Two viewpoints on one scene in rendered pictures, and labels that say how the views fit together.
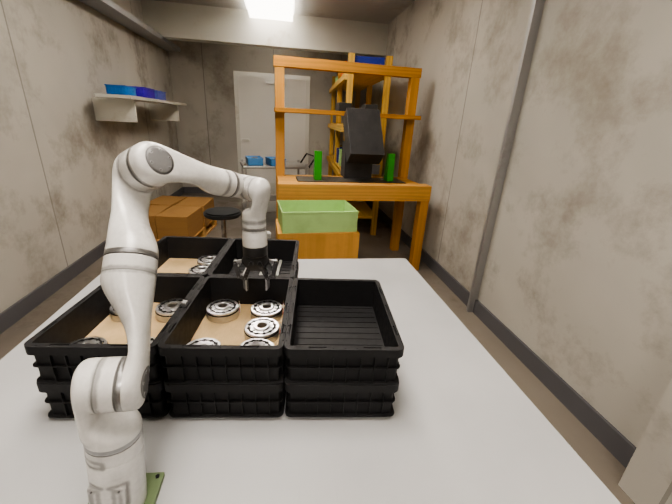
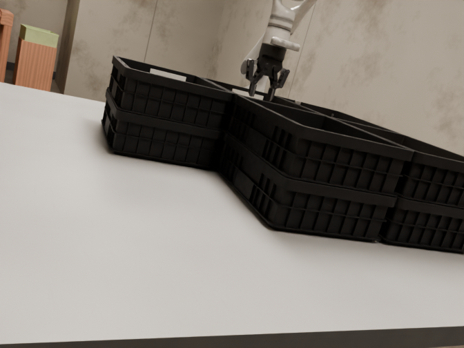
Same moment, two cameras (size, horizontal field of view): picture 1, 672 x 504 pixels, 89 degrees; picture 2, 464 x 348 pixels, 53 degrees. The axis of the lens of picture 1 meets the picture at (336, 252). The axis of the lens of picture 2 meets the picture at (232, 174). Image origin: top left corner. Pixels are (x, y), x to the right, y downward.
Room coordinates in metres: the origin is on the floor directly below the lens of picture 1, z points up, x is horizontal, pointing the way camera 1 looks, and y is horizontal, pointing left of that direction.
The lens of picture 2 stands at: (2.30, -0.22, 1.02)
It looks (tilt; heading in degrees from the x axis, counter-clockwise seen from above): 14 degrees down; 161
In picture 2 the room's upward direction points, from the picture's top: 15 degrees clockwise
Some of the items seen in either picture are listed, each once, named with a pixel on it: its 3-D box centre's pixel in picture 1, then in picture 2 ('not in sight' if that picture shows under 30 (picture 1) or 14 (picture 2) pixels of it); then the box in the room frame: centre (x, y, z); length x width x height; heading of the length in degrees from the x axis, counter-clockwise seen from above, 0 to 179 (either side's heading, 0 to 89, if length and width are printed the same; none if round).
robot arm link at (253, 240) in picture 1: (255, 232); (279, 36); (1.00, 0.25, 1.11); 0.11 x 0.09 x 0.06; 9
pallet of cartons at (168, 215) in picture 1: (174, 220); not in sight; (4.03, 2.01, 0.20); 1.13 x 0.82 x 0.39; 9
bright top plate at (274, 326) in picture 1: (261, 327); not in sight; (0.87, 0.21, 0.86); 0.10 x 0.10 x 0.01
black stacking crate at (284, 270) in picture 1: (259, 269); (309, 144); (1.27, 0.31, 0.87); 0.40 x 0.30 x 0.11; 4
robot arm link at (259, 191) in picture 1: (255, 203); (283, 1); (0.97, 0.24, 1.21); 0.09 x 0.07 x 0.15; 60
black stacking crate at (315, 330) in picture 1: (339, 325); (163, 92); (0.89, -0.02, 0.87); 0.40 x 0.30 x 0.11; 4
